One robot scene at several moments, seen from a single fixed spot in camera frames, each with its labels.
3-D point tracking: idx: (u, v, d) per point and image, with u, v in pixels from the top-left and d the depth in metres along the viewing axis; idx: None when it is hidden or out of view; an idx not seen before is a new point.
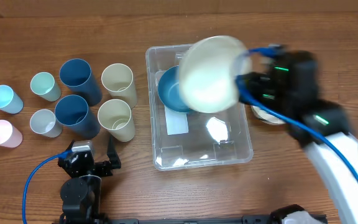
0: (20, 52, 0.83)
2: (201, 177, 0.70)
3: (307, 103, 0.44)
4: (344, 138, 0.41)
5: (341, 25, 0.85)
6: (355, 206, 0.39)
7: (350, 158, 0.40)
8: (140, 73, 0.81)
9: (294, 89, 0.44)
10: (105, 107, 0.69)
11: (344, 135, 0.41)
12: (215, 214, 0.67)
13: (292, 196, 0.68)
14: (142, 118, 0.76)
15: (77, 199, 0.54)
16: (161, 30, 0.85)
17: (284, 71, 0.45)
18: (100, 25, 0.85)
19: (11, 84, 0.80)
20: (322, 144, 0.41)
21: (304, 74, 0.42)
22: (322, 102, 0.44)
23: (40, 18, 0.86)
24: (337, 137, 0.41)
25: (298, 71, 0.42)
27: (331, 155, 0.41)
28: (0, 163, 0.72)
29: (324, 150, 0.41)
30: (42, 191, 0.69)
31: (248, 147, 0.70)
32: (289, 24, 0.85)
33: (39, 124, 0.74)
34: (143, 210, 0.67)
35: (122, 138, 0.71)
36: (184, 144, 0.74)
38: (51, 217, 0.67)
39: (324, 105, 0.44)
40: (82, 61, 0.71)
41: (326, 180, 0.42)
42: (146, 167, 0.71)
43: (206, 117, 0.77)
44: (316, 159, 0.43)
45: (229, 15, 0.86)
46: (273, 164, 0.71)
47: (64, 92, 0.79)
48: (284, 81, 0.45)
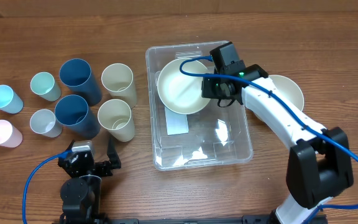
0: (20, 52, 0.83)
2: (201, 177, 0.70)
3: (234, 74, 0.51)
4: (264, 80, 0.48)
5: (341, 25, 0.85)
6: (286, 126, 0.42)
7: (268, 88, 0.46)
8: (140, 73, 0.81)
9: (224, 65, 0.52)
10: (105, 107, 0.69)
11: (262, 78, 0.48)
12: (215, 214, 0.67)
13: None
14: (142, 117, 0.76)
15: (77, 199, 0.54)
16: (161, 30, 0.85)
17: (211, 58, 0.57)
18: (100, 25, 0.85)
19: (11, 84, 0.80)
20: (246, 84, 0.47)
21: (225, 54, 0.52)
22: (245, 70, 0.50)
23: (40, 18, 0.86)
24: (258, 79, 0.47)
25: (219, 53, 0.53)
27: (255, 91, 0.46)
28: (0, 163, 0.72)
29: (249, 88, 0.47)
30: (42, 191, 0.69)
31: (248, 147, 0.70)
32: (289, 24, 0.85)
33: (39, 124, 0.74)
34: (143, 210, 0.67)
35: (122, 138, 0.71)
36: (184, 144, 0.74)
38: (51, 217, 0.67)
39: (247, 70, 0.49)
40: (82, 61, 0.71)
41: (264, 114, 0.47)
42: (146, 167, 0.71)
43: (206, 117, 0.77)
44: (248, 99, 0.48)
45: (229, 15, 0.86)
46: (273, 164, 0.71)
47: (64, 92, 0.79)
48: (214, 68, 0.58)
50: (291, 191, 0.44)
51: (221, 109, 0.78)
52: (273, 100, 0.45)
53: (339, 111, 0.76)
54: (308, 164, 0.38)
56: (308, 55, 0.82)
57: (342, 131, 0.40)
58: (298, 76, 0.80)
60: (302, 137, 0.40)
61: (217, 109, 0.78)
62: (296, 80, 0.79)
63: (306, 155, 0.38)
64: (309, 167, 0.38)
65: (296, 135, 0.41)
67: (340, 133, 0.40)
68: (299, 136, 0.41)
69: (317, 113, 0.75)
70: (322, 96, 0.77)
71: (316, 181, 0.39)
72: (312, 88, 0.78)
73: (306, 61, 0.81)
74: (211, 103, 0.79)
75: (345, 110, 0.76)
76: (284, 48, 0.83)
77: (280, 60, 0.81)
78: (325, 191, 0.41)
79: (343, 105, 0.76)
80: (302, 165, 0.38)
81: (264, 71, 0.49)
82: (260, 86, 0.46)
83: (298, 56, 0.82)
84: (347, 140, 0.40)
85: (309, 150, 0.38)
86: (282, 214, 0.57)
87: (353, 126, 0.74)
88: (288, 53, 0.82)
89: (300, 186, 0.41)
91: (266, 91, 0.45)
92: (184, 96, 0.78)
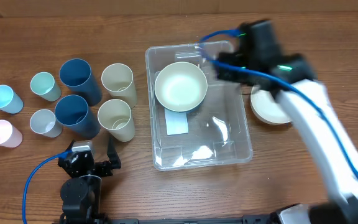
0: (20, 52, 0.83)
2: (201, 177, 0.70)
3: (270, 61, 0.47)
4: (308, 84, 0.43)
5: (341, 25, 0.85)
6: (336, 165, 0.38)
7: (319, 104, 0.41)
8: (140, 73, 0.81)
9: (260, 48, 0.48)
10: (105, 107, 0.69)
11: (308, 81, 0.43)
12: (215, 214, 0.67)
13: (292, 196, 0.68)
14: (142, 118, 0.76)
15: (77, 199, 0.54)
16: (161, 30, 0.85)
17: (243, 37, 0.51)
18: (100, 25, 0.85)
19: (11, 84, 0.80)
20: (288, 89, 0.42)
21: (264, 37, 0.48)
22: (286, 56, 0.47)
23: (40, 18, 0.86)
24: (302, 83, 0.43)
25: (253, 30, 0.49)
27: (299, 100, 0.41)
28: (0, 163, 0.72)
29: (293, 96, 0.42)
30: (42, 190, 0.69)
31: (248, 147, 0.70)
32: (289, 24, 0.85)
33: (39, 124, 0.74)
34: (143, 210, 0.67)
35: (122, 138, 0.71)
36: (184, 143, 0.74)
38: (51, 217, 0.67)
39: (288, 58, 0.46)
40: (82, 61, 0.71)
41: (302, 129, 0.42)
42: (146, 167, 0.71)
43: (206, 117, 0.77)
44: (287, 106, 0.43)
45: (230, 15, 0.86)
46: (273, 164, 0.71)
47: (64, 92, 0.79)
48: (245, 48, 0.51)
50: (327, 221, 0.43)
51: (220, 109, 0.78)
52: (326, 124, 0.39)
53: (339, 111, 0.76)
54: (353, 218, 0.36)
56: (308, 55, 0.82)
57: None
58: None
60: (353, 190, 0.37)
61: (217, 109, 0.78)
62: None
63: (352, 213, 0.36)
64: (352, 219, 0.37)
65: (346, 186, 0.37)
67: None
68: (349, 188, 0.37)
69: None
70: None
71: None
72: None
73: None
74: (211, 103, 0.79)
75: (345, 110, 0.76)
76: None
77: None
78: None
79: (343, 105, 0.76)
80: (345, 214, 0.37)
81: (311, 73, 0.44)
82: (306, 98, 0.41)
83: None
84: None
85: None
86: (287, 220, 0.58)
87: (353, 126, 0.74)
88: None
89: None
91: (316, 106, 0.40)
92: (181, 98, 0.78)
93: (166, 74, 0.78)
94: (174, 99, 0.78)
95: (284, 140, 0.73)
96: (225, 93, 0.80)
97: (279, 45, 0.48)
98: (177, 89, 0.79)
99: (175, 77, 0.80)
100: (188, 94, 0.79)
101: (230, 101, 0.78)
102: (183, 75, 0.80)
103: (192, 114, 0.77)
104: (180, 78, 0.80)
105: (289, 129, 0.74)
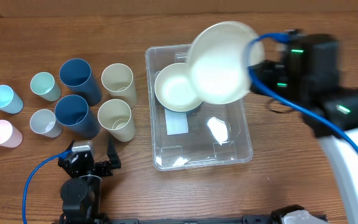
0: (20, 52, 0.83)
2: (201, 177, 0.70)
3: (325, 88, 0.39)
4: None
5: (341, 25, 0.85)
6: None
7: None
8: (140, 73, 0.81)
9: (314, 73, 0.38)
10: (105, 107, 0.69)
11: None
12: (215, 214, 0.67)
13: (292, 196, 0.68)
14: (142, 117, 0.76)
15: (78, 199, 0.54)
16: (160, 30, 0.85)
17: (296, 54, 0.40)
18: (100, 25, 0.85)
19: (11, 84, 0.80)
20: (339, 137, 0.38)
21: (321, 63, 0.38)
22: (342, 89, 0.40)
23: (40, 18, 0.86)
24: (356, 131, 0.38)
25: (313, 51, 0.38)
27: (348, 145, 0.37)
28: (0, 163, 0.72)
29: (342, 144, 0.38)
30: (42, 191, 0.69)
31: (248, 147, 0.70)
32: (290, 24, 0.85)
33: (39, 124, 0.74)
34: (143, 210, 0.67)
35: (122, 138, 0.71)
36: (184, 144, 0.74)
38: (51, 217, 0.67)
39: (342, 93, 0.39)
40: (82, 61, 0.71)
41: (334, 168, 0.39)
42: (146, 167, 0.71)
43: (206, 117, 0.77)
44: (332, 147, 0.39)
45: (229, 15, 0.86)
46: (273, 164, 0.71)
47: (64, 92, 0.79)
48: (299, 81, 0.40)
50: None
51: (220, 110, 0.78)
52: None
53: None
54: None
56: None
57: None
58: None
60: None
61: (217, 109, 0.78)
62: None
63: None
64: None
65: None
67: None
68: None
69: None
70: None
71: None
72: None
73: None
74: (211, 103, 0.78)
75: None
76: None
77: None
78: None
79: None
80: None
81: None
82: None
83: None
84: None
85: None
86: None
87: None
88: None
89: None
91: None
92: (181, 98, 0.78)
93: (166, 74, 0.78)
94: (174, 99, 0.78)
95: (284, 140, 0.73)
96: None
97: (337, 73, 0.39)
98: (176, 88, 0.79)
99: (176, 77, 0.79)
100: (188, 95, 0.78)
101: None
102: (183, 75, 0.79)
103: (192, 114, 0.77)
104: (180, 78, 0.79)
105: (289, 129, 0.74)
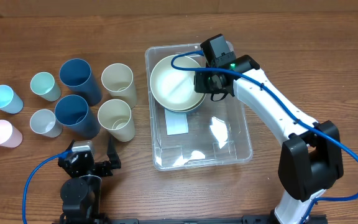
0: (20, 52, 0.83)
2: (201, 177, 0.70)
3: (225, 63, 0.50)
4: (256, 71, 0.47)
5: (341, 25, 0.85)
6: (286, 127, 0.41)
7: (261, 80, 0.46)
8: (140, 73, 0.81)
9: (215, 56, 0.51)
10: (105, 107, 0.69)
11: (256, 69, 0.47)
12: (215, 214, 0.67)
13: None
14: (142, 118, 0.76)
15: (78, 199, 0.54)
16: (160, 30, 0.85)
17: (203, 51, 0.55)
18: (100, 25, 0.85)
19: (10, 84, 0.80)
20: (238, 77, 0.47)
21: (214, 45, 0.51)
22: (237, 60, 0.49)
23: (40, 18, 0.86)
24: (249, 71, 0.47)
25: (209, 45, 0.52)
27: (246, 82, 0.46)
28: (0, 163, 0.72)
29: (240, 81, 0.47)
30: (42, 191, 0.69)
31: (248, 146, 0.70)
32: (289, 24, 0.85)
33: (40, 124, 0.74)
34: (143, 210, 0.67)
35: (122, 138, 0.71)
36: (184, 144, 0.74)
38: (51, 217, 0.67)
39: (238, 60, 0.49)
40: (82, 61, 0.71)
41: (263, 117, 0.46)
42: (146, 167, 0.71)
43: (206, 117, 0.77)
44: (246, 95, 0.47)
45: (229, 15, 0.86)
46: (273, 164, 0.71)
47: (64, 92, 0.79)
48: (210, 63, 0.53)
50: (284, 183, 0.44)
51: (220, 109, 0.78)
52: (265, 93, 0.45)
53: (339, 111, 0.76)
54: (335, 145, 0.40)
56: (308, 55, 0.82)
57: (332, 125, 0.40)
58: (298, 76, 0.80)
60: (294, 130, 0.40)
61: (217, 109, 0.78)
62: (295, 80, 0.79)
63: (330, 134, 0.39)
64: (322, 141, 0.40)
65: (289, 129, 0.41)
67: (331, 127, 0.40)
68: (292, 129, 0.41)
69: (317, 113, 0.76)
70: (321, 96, 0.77)
71: (310, 174, 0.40)
72: (311, 88, 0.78)
73: (306, 61, 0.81)
74: (211, 103, 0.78)
75: (345, 110, 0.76)
76: (284, 48, 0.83)
77: (280, 60, 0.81)
78: (316, 185, 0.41)
79: (343, 106, 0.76)
80: (325, 141, 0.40)
81: (255, 62, 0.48)
82: (251, 78, 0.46)
83: (298, 56, 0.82)
84: (339, 135, 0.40)
85: (334, 129, 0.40)
86: (280, 213, 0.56)
87: (353, 127, 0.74)
88: (288, 53, 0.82)
89: (293, 178, 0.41)
91: (258, 83, 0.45)
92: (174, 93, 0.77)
93: (163, 67, 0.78)
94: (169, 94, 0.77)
95: None
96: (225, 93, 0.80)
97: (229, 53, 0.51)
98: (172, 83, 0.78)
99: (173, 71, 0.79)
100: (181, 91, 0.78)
101: (230, 100, 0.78)
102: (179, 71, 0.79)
103: (192, 114, 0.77)
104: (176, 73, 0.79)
105: None
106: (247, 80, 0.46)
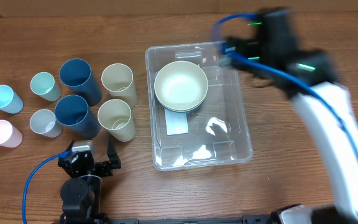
0: (20, 52, 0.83)
2: (201, 177, 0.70)
3: (287, 53, 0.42)
4: (331, 88, 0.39)
5: (341, 25, 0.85)
6: (356, 189, 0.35)
7: (340, 113, 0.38)
8: (140, 73, 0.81)
9: (275, 39, 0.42)
10: (105, 107, 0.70)
11: (329, 84, 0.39)
12: (215, 214, 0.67)
13: (292, 196, 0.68)
14: (142, 118, 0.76)
15: (77, 199, 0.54)
16: (160, 30, 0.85)
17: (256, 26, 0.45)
18: (100, 25, 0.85)
19: (10, 84, 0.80)
20: (308, 93, 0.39)
21: (280, 23, 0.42)
22: (304, 51, 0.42)
23: (40, 18, 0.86)
24: (324, 86, 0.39)
25: (270, 23, 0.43)
27: (319, 105, 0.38)
28: (0, 163, 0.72)
29: (312, 100, 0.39)
30: (42, 191, 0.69)
31: (248, 146, 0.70)
32: None
33: (39, 124, 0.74)
34: (143, 210, 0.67)
35: (122, 138, 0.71)
36: (184, 144, 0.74)
38: (51, 217, 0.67)
39: (307, 54, 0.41)
40: (82, 61, 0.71)
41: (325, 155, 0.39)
42: (146, 167, 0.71)
43: (206, 117, 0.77)
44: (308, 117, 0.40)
45: (229, 15, 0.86)
46: (273, 164, 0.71)
47: (64, 92, 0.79)
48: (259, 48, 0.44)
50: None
51: (220, 109, 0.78)
52: (346, 137, 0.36)
53: None
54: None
56: None
57: None
58: None
60: None
61: (217, 109, 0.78)
62: None
63: None
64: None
65: None
67: None
68: None
69: None
70: None
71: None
72: None
73: None
74: (211, 103, 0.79)
75: None
76: None
77: None
78: None
79: None
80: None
81: (329, 61, 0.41)
82: (331, 106, 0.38)
83: None
84: None
85: None
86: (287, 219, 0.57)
87: None
88: None
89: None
91: (340, 121, 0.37)
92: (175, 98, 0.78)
93: (168, 73, 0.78)
94: (170, 98, 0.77)
95: (284, 140, 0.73)
96: (225, 93, 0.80)
97: (297, 39, 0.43)
98: (173, 88, 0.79)
99: (176, 78, 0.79)
100: (182, 97, 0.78)
101: (230, 101, 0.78)
102: (182, 78, 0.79)
103: (192, 114, 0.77)
104: (179, 79, 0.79)
105: (289, 130, 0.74)
106: (319, 104, 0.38)
